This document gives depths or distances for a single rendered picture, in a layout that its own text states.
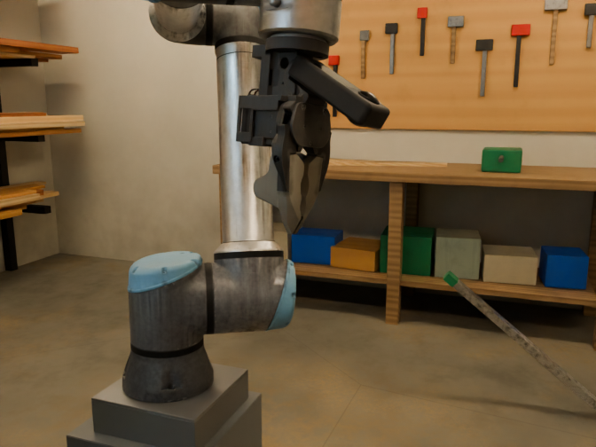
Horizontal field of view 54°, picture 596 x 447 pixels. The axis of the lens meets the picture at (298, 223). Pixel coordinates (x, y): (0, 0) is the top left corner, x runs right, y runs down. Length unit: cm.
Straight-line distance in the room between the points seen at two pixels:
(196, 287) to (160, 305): 8
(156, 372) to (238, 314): 20
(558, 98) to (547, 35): 35
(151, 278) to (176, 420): 28
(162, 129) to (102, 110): 54
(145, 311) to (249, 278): 21
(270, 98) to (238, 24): 68
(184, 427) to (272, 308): 28
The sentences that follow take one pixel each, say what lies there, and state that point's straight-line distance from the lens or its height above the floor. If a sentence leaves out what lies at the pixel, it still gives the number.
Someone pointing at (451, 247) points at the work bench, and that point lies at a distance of 334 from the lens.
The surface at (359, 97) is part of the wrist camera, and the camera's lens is 60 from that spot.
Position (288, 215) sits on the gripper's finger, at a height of 108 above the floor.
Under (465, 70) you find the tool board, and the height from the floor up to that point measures 140.
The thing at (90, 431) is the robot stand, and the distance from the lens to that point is 133.
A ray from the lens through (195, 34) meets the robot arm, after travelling 129.
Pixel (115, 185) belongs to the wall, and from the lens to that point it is 470.
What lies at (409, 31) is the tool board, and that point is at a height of 163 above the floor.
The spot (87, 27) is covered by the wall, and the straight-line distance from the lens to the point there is 480.
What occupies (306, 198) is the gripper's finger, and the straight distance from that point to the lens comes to 66.
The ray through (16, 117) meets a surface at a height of 112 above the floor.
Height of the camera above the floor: 120
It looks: 12 degrees down
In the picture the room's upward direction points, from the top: straight up
